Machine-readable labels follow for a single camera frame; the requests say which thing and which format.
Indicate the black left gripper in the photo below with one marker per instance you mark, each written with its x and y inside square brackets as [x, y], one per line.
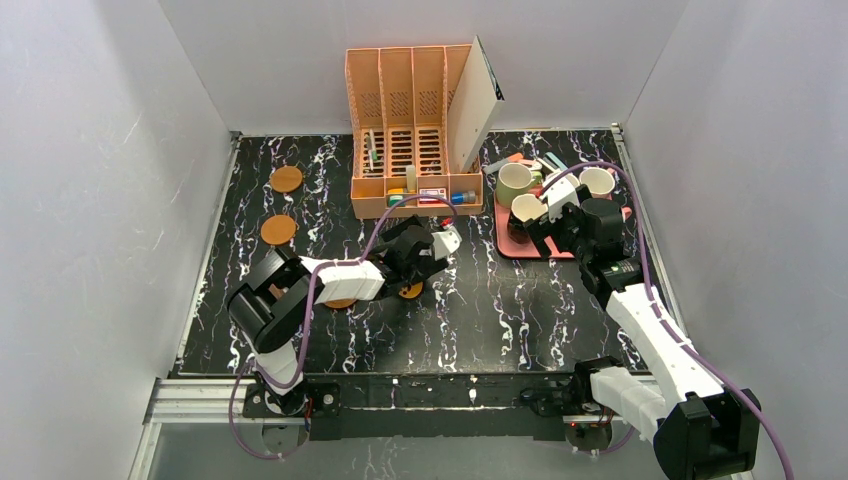
[419, 258]

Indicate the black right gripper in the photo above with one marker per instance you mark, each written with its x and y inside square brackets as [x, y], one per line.
[542, 232]

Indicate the black mug white inside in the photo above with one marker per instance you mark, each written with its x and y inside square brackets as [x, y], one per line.
[524, 208]

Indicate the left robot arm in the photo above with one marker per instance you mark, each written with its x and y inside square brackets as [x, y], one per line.
[276, 298]

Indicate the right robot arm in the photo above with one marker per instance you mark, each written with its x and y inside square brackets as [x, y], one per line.
[699, 427]

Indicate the orange coaster with black logo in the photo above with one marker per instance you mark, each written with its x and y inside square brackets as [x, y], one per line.
[414, 290]

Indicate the ridged orange round coaster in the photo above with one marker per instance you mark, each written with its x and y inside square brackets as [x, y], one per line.
[340, 304]

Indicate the plain orange coaster near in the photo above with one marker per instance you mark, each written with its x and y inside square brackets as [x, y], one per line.
[278, 230]

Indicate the plain orange coaster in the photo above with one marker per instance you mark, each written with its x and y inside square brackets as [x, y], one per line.
[286, 179]
[278, 230]

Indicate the plain orange coaster far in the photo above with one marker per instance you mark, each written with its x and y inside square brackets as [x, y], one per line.
[286, 179]

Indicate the pink tray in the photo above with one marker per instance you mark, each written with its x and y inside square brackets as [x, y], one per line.
[505, 245]

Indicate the teal eraser block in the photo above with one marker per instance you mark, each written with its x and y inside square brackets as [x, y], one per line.
[556, 161]

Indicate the green mug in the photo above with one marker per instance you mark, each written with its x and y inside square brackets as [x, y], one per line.
[515, 179]

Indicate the red white card box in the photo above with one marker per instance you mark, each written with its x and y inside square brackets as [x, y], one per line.
[429, 195]

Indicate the blue grey bottle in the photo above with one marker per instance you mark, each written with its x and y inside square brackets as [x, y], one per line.
[461, 198]

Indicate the white tube in organizer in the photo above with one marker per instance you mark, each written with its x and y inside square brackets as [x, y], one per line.
[411, 178]

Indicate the grey marker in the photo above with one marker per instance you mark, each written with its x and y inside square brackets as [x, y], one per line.
[495, 167]

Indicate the pen in organizer slot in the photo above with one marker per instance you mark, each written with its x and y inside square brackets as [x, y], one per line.
[371, 149]

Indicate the orange desk file organizer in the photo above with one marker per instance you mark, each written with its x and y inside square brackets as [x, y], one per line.
[403, 94]

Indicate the white leaning book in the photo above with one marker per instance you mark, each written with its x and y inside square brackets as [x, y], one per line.
[475, 104]

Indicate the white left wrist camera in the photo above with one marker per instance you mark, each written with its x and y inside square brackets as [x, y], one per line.
[445, 242]

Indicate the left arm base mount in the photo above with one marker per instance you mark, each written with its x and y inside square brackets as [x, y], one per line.
[286, 421]

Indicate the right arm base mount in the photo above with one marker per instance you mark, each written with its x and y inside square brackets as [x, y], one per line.
[589, 427]

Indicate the aluminium front rail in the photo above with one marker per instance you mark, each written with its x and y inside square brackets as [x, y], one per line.
[211, 400]

